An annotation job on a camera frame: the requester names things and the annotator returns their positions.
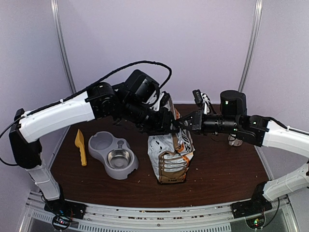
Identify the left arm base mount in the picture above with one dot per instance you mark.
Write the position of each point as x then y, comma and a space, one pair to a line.
65, 208

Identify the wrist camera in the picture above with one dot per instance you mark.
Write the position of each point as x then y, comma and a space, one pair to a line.
163, 100
203, 102

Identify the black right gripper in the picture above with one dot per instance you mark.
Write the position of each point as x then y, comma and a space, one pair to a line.
197, 123

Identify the patterned mug yellow inside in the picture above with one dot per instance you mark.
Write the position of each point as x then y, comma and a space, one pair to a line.
232, 141

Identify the grey double pet feeder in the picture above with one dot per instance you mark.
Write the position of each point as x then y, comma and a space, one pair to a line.
100, 144

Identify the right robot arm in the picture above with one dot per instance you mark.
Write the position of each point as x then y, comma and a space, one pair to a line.
256, 130

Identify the front aluminium rail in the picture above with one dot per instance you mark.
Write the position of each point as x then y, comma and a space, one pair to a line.
104, 218

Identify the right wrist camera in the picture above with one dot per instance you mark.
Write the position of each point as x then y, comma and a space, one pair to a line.
203, 102

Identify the left aluminium frame post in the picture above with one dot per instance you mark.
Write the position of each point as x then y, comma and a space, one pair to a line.
61, 42

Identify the right aluminium frame post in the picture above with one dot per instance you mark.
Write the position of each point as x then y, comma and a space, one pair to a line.
257, 16

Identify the yellow plastic scoop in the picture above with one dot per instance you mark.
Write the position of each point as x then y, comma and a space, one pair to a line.
79, 143

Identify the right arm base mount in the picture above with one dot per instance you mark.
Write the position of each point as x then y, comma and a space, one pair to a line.
250, 207

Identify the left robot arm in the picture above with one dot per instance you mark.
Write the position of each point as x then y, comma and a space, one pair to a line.
128, 100

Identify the aluminium frame post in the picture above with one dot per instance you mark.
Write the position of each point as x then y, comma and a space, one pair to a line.
257, 16
61, 42

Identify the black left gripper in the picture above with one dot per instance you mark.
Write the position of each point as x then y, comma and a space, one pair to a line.
163, 125

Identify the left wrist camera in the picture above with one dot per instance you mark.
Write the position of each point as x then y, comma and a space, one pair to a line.
163, 100

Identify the dog food bag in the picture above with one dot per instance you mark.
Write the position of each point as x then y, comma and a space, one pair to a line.
170, 155

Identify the steel bowl in feeder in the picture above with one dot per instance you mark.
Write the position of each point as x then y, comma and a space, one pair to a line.
119, 158

